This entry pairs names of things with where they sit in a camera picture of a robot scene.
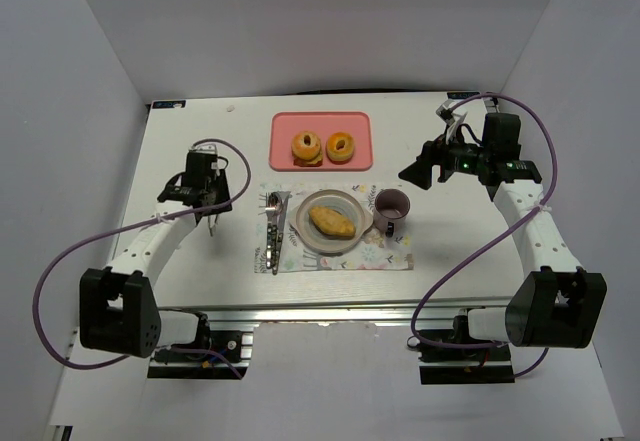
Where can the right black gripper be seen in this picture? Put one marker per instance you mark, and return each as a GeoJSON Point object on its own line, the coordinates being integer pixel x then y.
{"type": "Point", "coordinates": [433, 162]}

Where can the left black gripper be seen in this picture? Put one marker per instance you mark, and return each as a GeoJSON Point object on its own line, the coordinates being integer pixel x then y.
{"type": "Point", "coordinates": [179, 193]}

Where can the oblong golden bread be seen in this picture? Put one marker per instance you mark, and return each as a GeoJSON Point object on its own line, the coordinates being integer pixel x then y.
{"type": "Point", "coordinates": [331, 222]}

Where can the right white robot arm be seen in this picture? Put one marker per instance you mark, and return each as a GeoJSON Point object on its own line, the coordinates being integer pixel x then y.
{"type": "Point", "coordinates": [559, 302]}

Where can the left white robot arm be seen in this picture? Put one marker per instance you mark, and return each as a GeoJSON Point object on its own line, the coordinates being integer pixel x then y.
{"type": "Point", "coordinates": [118, 310]}

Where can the purple mug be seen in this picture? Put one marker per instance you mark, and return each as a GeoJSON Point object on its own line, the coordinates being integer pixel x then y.
{"type": "Point", "coordinates": [391, 207]}

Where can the metal fork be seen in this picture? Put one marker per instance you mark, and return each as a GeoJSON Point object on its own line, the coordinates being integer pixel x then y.
{"type": "Point", "coordinates": [272, 210]}

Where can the metal spoon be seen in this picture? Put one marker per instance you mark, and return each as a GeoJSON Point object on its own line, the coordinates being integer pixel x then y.
{"type": "Point", "coordinates": [280, 220]}

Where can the pink rectangular tray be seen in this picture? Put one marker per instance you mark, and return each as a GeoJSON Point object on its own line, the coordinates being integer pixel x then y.
{"type": "Point", "coordinates": [286, 125]}

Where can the floral cloth placemat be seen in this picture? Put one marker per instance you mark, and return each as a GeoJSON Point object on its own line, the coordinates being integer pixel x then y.
{"type": "Point", "coordinates": [373, 251]}

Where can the brown pastry under donut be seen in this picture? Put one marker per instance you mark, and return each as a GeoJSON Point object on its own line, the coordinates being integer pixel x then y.
{"type": "Point", "coordinates": [317, 161]}

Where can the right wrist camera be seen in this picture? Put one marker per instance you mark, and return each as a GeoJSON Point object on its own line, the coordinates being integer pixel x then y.
{"type": "Point", "coordinates": [453, 121]}

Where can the orange glazed ring donut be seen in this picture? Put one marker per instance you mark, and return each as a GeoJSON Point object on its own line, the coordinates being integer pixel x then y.
{"type": "Point", "coordinates": [340, 147]}

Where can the sugared ring donut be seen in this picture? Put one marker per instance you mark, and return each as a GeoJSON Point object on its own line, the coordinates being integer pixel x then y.
{"type": "Point", "coordinates": [306, 145]}

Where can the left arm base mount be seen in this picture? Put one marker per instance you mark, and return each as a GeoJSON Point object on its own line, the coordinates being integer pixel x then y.
{"type": "Point", "coordinates": [222, 352]}

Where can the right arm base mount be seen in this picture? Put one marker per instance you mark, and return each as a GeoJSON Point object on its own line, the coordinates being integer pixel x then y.
{"type": "Point", "coordinates": [449, 355]}

